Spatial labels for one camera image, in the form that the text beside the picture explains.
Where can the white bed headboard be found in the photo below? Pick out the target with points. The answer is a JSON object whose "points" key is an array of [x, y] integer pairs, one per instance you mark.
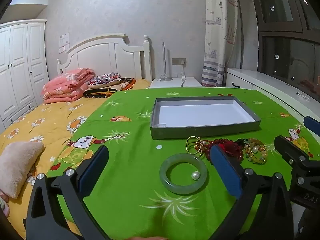
{"points": [[100, 55]]}

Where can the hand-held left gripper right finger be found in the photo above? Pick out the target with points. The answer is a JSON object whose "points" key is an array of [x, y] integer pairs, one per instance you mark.
{"points": [[226, 170]]}

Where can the white wardrobe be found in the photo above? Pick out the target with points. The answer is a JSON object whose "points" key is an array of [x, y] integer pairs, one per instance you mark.
{"points": [[20, 67]]}

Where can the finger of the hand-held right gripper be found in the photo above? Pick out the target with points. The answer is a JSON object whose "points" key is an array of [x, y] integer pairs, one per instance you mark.
{"points": [[287, 146], [312, 125]]}

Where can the white desk lamp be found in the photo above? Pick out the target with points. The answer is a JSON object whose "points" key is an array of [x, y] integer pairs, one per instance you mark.
{"points": [[163, 62]]}

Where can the white pearl bead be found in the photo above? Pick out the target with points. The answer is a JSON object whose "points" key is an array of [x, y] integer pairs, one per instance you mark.
{"points": [[195, 175]]}

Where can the patterned round pillow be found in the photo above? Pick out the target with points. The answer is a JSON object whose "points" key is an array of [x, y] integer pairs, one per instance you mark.
{"points": [[103, 81]]}

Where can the dark framed window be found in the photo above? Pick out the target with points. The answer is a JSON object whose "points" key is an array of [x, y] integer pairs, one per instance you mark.
{"points": [[287, 30]]}

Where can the pink folded blanket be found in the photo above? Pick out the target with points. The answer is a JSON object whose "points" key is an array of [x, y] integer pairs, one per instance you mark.
{"points": [[65, 85]]}

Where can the green printed tablecloth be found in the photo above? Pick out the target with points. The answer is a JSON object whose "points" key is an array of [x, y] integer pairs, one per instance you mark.
{"points": [[130, 155]]}

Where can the white low cabinet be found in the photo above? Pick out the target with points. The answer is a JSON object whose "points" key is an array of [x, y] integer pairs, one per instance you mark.
{"points": [[262, 85]]}

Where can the white nightstand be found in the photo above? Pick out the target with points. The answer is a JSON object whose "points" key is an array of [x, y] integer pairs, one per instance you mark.
{"points": [[175, 83]]}

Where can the paper notes on wall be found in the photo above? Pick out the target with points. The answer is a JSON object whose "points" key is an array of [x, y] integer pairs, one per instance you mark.
{"points": [[64, 42]]}

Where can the gold hoop rings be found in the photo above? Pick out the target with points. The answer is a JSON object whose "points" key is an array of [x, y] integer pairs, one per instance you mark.
{"points": [[195, 146]]}

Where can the wall socket plate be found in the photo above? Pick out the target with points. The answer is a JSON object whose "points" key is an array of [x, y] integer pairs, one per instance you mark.
{"points": [[178, 61]]}

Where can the grey cardboard box tray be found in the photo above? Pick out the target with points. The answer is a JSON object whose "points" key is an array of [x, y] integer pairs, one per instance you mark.
{"points": [[200, 117]]}

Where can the green jade bangle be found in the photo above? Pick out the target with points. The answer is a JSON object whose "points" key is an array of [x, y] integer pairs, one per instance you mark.
{"points": [[165, 180]]}

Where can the printed curtain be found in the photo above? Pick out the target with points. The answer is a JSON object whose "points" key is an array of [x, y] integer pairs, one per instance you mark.
{"points": [[220, 30]]}

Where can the beige folded towel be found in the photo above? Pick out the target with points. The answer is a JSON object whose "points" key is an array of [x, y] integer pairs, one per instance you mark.
{"points": [[17, 165]]}

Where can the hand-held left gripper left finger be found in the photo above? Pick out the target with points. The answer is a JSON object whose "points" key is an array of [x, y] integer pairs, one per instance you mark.
{"points": [[91, 172]]}

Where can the yellow floral bedspread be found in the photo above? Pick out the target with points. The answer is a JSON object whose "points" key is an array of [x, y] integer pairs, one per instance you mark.
{"points": [[50, 120]]}

